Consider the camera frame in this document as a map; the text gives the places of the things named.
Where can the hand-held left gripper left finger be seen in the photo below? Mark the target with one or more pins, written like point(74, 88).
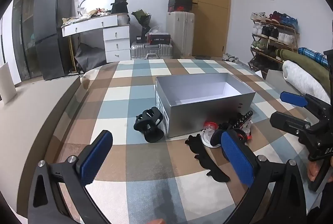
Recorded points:
point(96, 159)

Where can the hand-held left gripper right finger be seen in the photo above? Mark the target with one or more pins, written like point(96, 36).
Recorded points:
point(236, 159)

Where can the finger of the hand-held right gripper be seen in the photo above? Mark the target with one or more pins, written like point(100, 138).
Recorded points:
point(288, 122)
point(294, 99)

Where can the red hair clip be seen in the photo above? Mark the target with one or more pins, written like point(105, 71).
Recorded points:
point(249, 137)

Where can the silver cardboard box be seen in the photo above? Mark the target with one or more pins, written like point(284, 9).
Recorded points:
point(208, 112)

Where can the large black claw hair clip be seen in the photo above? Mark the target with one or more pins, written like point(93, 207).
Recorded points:
point(149, 122)

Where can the person's right hand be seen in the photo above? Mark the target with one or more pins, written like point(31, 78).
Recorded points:
point(313, 172)

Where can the grey flat panel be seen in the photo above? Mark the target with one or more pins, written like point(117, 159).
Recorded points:
point(275, 78)

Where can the green rolled mat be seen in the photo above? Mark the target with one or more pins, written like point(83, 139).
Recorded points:
point(304, 63)

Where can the clear red-capped container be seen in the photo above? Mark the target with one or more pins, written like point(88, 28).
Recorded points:
point(210, 132)

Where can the blue plaid cloth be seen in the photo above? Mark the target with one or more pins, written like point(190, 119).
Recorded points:
point(312, 54)

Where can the checked bedspread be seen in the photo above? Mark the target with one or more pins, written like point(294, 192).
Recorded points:
point(145, 166)

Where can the wooden shoe rack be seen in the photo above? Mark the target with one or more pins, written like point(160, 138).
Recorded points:
point(294, 31)

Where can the rows of shoes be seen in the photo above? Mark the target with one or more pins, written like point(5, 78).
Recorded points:
point(270, 31)

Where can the shoes on floor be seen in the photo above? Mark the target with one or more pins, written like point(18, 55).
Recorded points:
point(231, 58)

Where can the black cloth bag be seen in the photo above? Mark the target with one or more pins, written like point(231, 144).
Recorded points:
point(89, 57)

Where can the white flat panel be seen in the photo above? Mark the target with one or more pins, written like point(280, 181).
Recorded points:
point(7, 83)

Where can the silver suitcase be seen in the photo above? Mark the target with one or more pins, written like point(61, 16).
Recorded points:
point(151, 51)

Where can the white vanity desk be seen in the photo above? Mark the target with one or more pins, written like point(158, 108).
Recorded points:
point(114, 36)

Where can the wooden door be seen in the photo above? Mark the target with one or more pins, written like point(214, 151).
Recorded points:
point(210, 5)

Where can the small black box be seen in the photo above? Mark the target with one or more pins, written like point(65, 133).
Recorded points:
point(138, 38)

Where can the white suitcase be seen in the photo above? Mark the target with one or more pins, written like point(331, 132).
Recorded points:
point(180, 33)

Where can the red and black box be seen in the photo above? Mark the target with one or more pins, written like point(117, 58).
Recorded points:
point(158, 38)

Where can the dark grey refrigerator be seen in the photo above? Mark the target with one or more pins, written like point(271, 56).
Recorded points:
point(49, 31)

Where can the white ribbed bin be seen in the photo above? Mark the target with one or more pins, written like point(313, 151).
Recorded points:
point(123, 19)

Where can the black shoe box red print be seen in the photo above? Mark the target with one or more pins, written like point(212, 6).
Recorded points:
point(179, 8)

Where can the glass cabinet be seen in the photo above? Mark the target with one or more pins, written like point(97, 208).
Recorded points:
point(23, 31)

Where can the dark wrapped bouquet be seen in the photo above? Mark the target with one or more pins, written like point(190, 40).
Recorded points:
point(142, 18)

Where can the oval vanity mirror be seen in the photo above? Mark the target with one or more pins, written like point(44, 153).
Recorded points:
point(96, 4)

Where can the black paper bag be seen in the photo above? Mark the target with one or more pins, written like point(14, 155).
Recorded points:
point(120, 4)

